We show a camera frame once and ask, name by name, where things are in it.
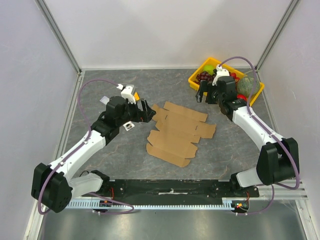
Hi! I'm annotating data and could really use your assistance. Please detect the small white plastic block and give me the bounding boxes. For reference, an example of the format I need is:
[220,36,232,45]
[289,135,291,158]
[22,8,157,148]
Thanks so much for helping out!
[123,121,135,131]

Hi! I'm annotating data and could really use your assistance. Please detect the purple grape bunch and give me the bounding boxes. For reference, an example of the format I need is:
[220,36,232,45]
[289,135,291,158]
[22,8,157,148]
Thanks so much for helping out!
[193,71,215,85]

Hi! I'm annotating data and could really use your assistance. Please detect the brown cardboard box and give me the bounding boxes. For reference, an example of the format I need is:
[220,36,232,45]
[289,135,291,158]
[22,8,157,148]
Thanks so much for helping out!
[146,101,217,168]

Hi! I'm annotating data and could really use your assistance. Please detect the aluminium frame rail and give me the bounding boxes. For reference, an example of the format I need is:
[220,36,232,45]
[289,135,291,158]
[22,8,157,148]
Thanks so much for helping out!
[36,178,309,200]

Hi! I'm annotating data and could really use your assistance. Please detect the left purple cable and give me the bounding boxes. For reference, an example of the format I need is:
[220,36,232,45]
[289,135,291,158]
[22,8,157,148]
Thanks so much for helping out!
[37,78,136,215]

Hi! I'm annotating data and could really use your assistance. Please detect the purple cable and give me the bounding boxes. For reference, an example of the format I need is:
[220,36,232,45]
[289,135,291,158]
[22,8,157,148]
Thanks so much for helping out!
[37,78,136,215]
[216,56,300,216]

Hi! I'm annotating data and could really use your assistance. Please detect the light green apple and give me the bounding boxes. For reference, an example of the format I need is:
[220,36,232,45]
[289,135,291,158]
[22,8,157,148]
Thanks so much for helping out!
[203,64,215,75]

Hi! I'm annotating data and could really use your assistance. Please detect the red strawberry cluster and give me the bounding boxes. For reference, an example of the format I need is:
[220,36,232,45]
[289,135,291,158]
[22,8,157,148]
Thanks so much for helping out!
[229,72,240,83]

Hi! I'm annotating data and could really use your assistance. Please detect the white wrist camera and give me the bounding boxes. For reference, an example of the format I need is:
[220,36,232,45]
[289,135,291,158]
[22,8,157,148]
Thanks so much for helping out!
[212,64,230,86]
[116,84,137,104]

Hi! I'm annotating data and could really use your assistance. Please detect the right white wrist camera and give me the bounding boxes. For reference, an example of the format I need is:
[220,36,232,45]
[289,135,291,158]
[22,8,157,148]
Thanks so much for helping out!
[212,64,230,86]

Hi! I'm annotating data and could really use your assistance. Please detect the grey slotted cable duct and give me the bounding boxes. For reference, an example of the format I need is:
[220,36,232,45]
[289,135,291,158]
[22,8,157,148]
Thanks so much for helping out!
[64,198,237,210]

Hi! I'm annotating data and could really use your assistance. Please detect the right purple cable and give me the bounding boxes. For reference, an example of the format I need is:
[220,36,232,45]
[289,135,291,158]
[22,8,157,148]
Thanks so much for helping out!
[216,56,300,216]

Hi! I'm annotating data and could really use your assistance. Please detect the green netted melon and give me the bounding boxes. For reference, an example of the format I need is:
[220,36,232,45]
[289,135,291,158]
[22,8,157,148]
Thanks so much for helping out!
[236,72,260,98]

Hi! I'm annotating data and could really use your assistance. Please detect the red apple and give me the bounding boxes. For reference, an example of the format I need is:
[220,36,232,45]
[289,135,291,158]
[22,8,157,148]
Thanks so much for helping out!
[237,94,247,101]

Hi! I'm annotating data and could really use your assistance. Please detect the yellow candy packet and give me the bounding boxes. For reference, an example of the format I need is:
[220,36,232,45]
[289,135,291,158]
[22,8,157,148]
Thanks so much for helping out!
[134,92,140,102]

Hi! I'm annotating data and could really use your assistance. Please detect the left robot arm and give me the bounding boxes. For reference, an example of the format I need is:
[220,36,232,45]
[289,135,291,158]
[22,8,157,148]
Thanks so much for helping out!
[31,96,156,215]

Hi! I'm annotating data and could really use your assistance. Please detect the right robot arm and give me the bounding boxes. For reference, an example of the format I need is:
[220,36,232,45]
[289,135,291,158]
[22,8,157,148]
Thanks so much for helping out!
[196,76,300,197]

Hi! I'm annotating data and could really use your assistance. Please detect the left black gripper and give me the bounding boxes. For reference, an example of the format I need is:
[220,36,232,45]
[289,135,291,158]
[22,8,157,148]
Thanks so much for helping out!
[117,98,156,127]

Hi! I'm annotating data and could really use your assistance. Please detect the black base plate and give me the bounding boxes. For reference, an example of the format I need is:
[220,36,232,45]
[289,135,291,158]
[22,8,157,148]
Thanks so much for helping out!
[97,179,260,200]

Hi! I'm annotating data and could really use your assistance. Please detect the yellow plastic tray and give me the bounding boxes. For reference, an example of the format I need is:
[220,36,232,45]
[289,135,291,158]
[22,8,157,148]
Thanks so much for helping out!
[188,57,265,106]

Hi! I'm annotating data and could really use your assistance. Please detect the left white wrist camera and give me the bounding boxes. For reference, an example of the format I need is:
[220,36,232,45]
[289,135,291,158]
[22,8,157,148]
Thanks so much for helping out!
[116,84,137,104]

